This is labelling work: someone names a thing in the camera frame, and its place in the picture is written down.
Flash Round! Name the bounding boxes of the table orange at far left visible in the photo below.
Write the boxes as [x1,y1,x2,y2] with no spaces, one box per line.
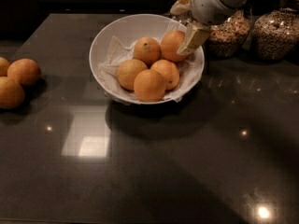
[0,57,10,77]

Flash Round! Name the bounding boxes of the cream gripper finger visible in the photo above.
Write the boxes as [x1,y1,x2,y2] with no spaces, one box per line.
[177,22,211,55]
[170,0,191,15]

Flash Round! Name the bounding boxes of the pale orange at left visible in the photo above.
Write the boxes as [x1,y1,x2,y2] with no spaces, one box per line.
[117,59,148,91]

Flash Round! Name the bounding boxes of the white paper napkin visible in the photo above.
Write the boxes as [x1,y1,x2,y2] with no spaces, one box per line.
[97,21,202,104]

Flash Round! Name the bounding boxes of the right glass jar with grains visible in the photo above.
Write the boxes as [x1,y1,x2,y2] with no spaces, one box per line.
[251,0,299,61]

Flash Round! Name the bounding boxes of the table orange lower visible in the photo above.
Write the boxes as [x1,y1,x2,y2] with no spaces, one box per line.
[0,77,25,109]

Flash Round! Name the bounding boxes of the middle glass jar with grains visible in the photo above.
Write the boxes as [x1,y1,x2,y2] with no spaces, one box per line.
[207,10,251,58]

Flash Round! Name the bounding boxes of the white rounded gripper body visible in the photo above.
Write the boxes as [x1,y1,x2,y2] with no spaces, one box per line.
[191,0,235,25]

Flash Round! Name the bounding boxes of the left glass jar with grains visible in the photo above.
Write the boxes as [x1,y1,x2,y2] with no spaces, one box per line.
[165,0,198,30]

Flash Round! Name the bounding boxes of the white bowl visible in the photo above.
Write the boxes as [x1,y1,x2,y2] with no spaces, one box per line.
[88,13,206,105]

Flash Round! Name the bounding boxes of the table orange upper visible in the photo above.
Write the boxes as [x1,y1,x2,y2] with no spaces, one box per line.
[7,59,41,87]

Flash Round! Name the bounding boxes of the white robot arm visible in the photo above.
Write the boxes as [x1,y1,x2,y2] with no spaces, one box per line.
[170,0,247,55]

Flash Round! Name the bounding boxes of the table orange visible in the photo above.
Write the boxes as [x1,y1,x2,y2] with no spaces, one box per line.
[0,77,25,109]
[7,59,41,87]
[0,57,10,77]

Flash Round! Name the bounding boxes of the glass jar with grains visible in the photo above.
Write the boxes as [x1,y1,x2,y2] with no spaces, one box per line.
[207,10,251,58]
[251,0,299,61]
[165,0,198,30]

